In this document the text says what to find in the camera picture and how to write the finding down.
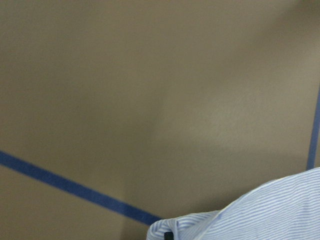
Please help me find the light blue striped shirt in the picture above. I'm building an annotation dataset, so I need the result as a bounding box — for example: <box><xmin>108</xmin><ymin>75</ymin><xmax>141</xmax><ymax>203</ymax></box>
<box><xmin>146</xmin><ymin>168</ymin><xmax>320</xmax><ymax>240</ymax></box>

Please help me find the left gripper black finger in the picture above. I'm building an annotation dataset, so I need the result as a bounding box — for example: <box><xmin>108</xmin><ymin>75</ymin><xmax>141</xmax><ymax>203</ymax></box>
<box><xmin>164</xmin><ymin>232</ymin><xmax>174</xmax><ymax>240</ymax></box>

